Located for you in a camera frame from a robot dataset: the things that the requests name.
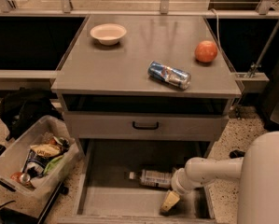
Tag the metal clamp rod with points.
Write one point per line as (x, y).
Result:
(255, 66)

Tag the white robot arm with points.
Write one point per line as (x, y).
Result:
(257, 173)

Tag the grey drawer cabinet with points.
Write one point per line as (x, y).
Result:
(114, 79)

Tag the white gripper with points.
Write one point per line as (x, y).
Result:
(178, 183)

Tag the yellow chip bag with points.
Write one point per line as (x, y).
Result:
(46, 150)

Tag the clear plastic storage bin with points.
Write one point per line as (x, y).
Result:
(36, 195)

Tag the grey open drawer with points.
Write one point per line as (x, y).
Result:
(107, 195)

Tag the grey closed top drawer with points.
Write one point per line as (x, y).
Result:
(119, 126)

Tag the red apple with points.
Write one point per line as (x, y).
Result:
(206, 51)

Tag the crushed blue soda can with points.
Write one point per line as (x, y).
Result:
(169, 75)

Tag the clear plastic water bottle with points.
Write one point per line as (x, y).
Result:
(150, 178)

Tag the black office chair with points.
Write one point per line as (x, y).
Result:
(268, 102)

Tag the black backpack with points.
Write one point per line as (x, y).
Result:
(21, 109)

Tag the black drawer handle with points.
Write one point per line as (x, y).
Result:
(145, 126)

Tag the white bowl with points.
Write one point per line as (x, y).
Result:
(108, 34)

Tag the dark blue snack bag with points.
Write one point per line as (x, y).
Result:
(35, 164)

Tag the red soda can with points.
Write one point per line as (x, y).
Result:
(21, 178)

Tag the green snack packet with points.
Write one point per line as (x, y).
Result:
(52, 164)

